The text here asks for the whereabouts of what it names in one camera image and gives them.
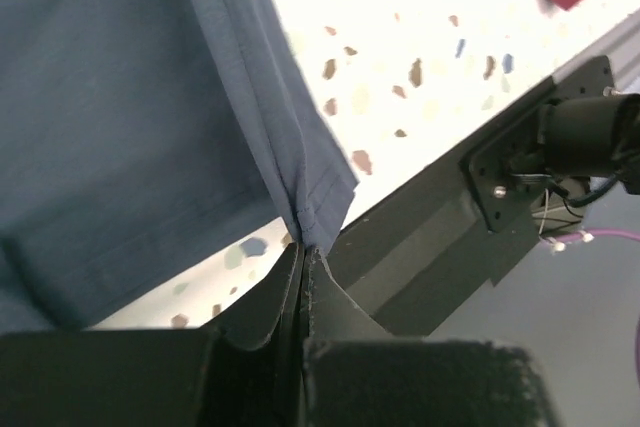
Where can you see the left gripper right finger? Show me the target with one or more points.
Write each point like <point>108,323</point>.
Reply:
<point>357,374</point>

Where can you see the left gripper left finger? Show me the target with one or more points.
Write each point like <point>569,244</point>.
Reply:
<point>240,369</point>

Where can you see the blue tank top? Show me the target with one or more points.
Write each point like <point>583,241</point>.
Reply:
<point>138,137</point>

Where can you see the aluminium frame rail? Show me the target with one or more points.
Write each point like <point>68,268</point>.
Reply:
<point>620,45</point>

